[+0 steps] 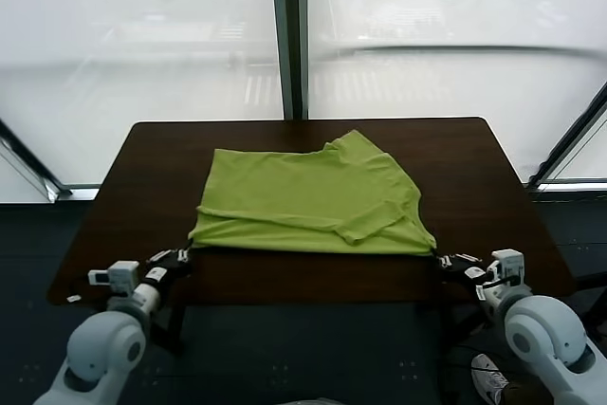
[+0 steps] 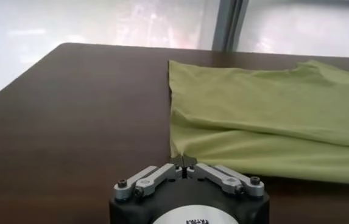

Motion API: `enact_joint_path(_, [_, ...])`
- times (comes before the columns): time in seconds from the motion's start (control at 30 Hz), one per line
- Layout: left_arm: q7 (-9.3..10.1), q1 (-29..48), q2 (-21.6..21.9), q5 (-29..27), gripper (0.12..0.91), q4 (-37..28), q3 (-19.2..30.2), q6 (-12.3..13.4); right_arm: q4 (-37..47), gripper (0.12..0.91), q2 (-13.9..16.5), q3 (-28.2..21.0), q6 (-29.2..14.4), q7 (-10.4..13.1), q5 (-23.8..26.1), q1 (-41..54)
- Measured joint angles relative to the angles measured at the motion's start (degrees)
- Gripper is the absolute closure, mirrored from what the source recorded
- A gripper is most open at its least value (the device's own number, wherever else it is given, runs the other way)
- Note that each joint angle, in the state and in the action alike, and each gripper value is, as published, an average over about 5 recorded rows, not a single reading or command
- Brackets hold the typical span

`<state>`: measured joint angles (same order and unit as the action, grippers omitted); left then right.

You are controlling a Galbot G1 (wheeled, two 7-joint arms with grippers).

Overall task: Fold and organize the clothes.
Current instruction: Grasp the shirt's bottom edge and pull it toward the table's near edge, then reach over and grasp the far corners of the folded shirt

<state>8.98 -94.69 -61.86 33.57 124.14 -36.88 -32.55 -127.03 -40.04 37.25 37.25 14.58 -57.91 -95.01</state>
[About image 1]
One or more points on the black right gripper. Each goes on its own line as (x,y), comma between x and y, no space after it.
(467,274)

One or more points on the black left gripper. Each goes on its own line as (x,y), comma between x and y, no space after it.
(171,272)

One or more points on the lime green printed t-shirt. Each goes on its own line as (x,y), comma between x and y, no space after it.
(303,191)

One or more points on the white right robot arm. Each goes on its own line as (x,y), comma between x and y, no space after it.
(545,329)

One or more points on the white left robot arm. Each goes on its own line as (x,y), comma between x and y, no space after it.
(104,343)

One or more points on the black table leg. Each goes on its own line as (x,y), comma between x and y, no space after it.
(173,329)
(462,324)

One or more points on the small white sticker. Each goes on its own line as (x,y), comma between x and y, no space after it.
(73,298)

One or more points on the white sneaker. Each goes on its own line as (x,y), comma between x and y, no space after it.
(488,376)

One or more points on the grey robot torso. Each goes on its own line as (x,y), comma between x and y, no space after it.
(322,401)

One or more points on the grey outdoor handrail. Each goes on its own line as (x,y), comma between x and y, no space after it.
(450,48)

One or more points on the dark vertical window mullion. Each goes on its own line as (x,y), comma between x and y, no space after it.
(290,35)

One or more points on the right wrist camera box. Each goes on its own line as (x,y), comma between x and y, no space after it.
(507,265)

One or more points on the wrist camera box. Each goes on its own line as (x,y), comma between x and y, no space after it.
(118,276)
(507,265)

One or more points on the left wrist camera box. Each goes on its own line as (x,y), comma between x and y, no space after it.
(118,276)

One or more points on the slanted grey window frame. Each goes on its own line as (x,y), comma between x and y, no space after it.
(28,158)
(569,139)

